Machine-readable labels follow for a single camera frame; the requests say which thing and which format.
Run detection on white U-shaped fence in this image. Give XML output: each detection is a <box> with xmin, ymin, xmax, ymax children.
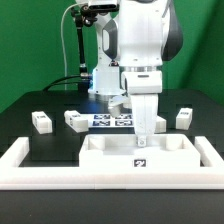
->
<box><xmin>0</xmin><ymin>137</ymin><xmax>224</xmax><ymax>190</ymax></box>

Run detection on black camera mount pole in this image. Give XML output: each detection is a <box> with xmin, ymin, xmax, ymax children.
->
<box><xmin>71</xmin><ymin>5</ymin><xmax>96</xmax><ymax>92</ymax></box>

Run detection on black camera on mount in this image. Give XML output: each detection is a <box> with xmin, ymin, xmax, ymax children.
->
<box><xmin>89</xmin><ymin>3</ymin><xmax>119</xmax><ymax>13</ymax></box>

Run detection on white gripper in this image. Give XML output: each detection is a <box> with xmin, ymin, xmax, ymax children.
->
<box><xmin>108</xmin><ymin>71</ymin><xmax>162</xmax><ymax>147</ymax></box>

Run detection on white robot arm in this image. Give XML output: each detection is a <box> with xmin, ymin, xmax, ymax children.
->
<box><xmin>76</xmin><ymin>0</ymin><xmax>183</xmax><ymax>147</ymax></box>

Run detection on white desk tabletop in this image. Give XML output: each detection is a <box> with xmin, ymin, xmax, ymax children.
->
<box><xmin>79</xmin><ymin>134</ymin><xmax>200</xmax><ymax>169</ymax></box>

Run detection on AprilTag marker sheet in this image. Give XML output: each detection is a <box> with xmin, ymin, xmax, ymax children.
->
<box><xmin>83</xmin><ymin>113</ymin><xmax>133</xmax><ymax>128</ymax></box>

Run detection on black cables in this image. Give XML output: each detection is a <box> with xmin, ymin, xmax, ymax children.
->
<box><xmin>42</xmin><ymin>75</ymin><xmax>83</xmax><ymax>92</ymax></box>

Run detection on white cable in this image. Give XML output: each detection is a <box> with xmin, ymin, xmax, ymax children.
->
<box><xmin>60</xmin><ymin>3</ymin><xmax>78</xmax><ymax>91</ymax></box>

